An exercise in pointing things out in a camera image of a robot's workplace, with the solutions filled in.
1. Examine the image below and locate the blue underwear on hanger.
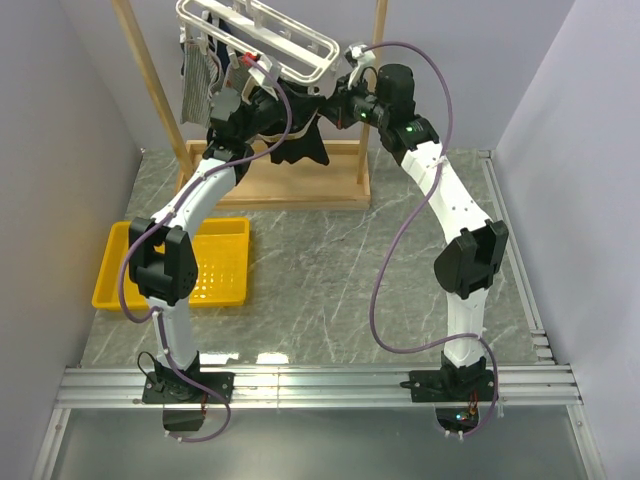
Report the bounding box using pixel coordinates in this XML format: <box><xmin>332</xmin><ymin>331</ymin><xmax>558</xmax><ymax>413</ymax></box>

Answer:
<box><xmin>178</xmin><ymin>12</ymin><xmax>251</xmax><ymax>66</ymax></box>

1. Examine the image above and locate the wooden drying rack stand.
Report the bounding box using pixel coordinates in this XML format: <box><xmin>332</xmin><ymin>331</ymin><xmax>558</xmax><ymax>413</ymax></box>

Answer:
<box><xmin>113</xmin><ymin>1</ymin><xmax>371</xmax><ymax>210</ymax></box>

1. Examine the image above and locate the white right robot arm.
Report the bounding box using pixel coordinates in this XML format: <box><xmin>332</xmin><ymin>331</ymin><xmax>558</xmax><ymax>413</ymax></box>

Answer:
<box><xmin>325</xmin><ymin>64</ymin><xmax>509</xmax><ymax>400</ymax></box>

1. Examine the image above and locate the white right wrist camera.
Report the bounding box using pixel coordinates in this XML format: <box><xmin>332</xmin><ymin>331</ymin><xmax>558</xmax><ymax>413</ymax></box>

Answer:
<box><xmin>344</xmin><ymin>44</ymin><xmax>376</xmax><ymax>89</ymax></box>

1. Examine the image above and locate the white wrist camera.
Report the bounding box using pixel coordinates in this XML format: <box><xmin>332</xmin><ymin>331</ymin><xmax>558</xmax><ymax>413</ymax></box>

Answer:
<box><xmin>344</xmin><ymin>44</ymin><xmax>376</xmax><ymax>89</ymax></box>
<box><xmin>241</xmin><ymin>52</ymin><xmax>281</xmax><ymax>98</ymax></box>

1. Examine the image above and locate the black underwear beige waistband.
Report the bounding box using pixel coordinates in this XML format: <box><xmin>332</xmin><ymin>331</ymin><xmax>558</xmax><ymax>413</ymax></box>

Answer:
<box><xmin>259</xmin><ymin>81</ymin><xmax>330</xmax><ymax>166</ymax></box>

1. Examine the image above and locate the grey striped underwear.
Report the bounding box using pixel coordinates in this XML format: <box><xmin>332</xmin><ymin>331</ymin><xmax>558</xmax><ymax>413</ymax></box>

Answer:
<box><xmin>180</xmin><ymin>38</ymin><xmax>249</xmax><ymax>128</ymax></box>

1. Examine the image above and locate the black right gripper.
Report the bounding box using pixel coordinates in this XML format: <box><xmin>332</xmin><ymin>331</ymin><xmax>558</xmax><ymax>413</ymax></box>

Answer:
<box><xmin>318</xmin><ymin>73</ymin><xmax>388</xmax><ymax>132</ymax></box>

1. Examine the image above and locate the aluminium table rail frame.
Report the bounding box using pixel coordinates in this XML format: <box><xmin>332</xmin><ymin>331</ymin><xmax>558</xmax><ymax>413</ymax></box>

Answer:
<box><xmin>35</xmin><ymin>148</ymin><xmax>605</xmax><ymax>479</ymax></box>

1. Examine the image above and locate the yellow plastic tray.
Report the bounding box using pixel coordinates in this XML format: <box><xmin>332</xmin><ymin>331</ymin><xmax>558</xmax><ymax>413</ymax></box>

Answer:
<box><xmin>92</xmin><ymin>217</ymin><xmax>250</xmax><ymax>312</ymax></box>

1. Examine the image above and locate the white plastic clip hanger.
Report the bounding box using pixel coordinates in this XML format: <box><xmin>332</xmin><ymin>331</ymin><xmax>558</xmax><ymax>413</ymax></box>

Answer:
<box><xmin>175</xmin><ymin>0</ymin><xmax>341</xmax><ymax>87</ymax></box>

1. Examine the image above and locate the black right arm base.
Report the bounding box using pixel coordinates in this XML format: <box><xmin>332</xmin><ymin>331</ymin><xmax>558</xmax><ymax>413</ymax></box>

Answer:
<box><xmin>399</xmin><ymin>365</ymin><xmax>497</xmax><ymax>437</ymax></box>

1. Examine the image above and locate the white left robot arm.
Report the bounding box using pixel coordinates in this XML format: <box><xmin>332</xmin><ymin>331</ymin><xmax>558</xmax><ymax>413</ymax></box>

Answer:
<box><xmin>119</xmin><ymin>82</ymin><xmax>293</xmax><ymax>402</ymax></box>

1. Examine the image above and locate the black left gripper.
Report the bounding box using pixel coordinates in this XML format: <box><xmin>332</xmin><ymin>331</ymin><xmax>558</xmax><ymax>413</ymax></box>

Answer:
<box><xmin>240</xmin><ymin>78</ymin><xmax>328</xmax><ymax>143</ymax></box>

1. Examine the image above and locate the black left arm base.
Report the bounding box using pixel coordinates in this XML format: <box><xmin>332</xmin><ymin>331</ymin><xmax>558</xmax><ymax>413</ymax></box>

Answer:
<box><xmin>136</xmin><ymin>351</ymin><xmax>235</xmax><ymax>438</ymax></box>

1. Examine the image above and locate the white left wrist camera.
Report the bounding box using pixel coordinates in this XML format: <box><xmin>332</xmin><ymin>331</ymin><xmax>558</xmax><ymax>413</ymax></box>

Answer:
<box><xmin>241</xmin><ymin>52</ymin><xmax>281</xmax><ymax>98</ymax></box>

